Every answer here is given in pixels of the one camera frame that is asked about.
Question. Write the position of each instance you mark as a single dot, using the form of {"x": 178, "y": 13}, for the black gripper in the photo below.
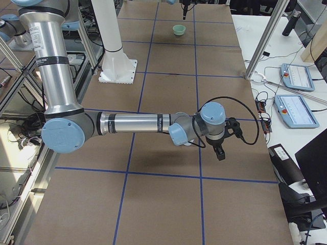
{"x": 214, "y": 143}
{"x": 185, "y": 7}

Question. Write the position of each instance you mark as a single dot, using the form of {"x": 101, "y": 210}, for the mint green bowl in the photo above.
{"x": 179, "y": 29}

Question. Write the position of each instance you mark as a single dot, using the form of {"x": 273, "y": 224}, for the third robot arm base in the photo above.
{"x": 15, "y": 34}

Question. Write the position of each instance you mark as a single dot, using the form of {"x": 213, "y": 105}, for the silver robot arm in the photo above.
{"x": 68, "y": 125}
{"x": 171, "y": 2}

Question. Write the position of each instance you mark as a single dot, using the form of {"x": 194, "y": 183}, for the small red circuit board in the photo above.
{"x": 260, "y": 105}

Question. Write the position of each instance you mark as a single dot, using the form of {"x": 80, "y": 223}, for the black box with label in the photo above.
{"x": 284, "y": 164}

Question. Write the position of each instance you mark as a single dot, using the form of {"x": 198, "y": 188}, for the metal rod on table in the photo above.
{"x": 319, "y": 100}

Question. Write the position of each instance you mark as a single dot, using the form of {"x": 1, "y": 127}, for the lower blue teach pendant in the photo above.
{"x": 295, "y": 112}

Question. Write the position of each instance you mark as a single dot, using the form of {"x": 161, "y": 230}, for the blue teach pendant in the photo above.
{"x": 295, "y": 112}
{"x": 297, "y": 77}

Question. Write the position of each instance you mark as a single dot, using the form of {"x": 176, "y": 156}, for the black monitor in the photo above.
{"x": 312, "y": 162}

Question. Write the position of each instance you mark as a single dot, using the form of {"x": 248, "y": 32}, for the black cylindrical bottle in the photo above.
{"x": 291, "y": 23}

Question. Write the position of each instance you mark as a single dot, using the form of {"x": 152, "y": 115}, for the upper blue teach pendant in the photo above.
{"x": 297, "y": 77}

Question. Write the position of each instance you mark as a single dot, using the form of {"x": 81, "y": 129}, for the wooden board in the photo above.
{"x": 317, "y": 45}

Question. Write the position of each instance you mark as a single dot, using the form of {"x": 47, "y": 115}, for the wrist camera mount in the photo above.
{"x": 232, "y": 127}

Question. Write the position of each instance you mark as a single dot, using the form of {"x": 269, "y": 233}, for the white column pedestal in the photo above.
{"x": 116, "y": 66}

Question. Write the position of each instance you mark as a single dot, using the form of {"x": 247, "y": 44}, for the aluminium frame post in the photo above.
{"x": 263, "y": 42}

